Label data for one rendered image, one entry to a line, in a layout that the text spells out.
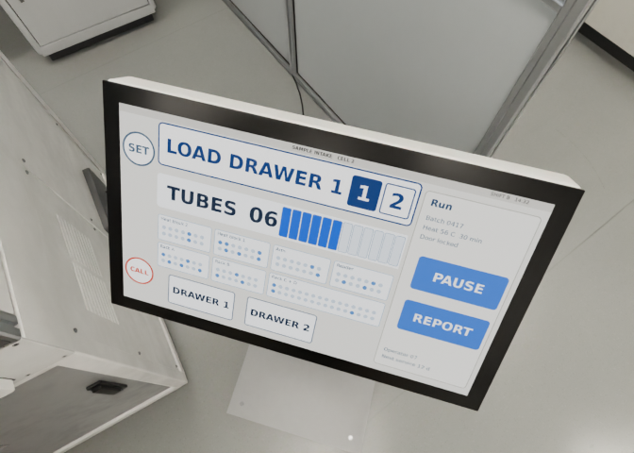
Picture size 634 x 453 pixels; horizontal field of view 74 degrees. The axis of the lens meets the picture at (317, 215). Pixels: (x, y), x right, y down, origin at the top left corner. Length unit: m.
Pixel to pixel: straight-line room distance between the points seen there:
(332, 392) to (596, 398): 0.90
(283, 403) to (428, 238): 1.13
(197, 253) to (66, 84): 1.95
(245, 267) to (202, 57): 1.86
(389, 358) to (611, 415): 1.34
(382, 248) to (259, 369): 1.11
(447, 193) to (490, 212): 0.05
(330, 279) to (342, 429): 1.05
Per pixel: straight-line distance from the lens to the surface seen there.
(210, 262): 0.55
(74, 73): 2.47
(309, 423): 1.52
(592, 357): 1.85
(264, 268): 0.53
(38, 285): 0.86
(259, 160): 0.47
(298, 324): 0.56
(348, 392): 1.52
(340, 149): 0.45
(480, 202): 0.46
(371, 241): 0.48
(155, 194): 0.55
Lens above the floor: 1.55
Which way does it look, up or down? 64 degrees down
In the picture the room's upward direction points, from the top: straight up
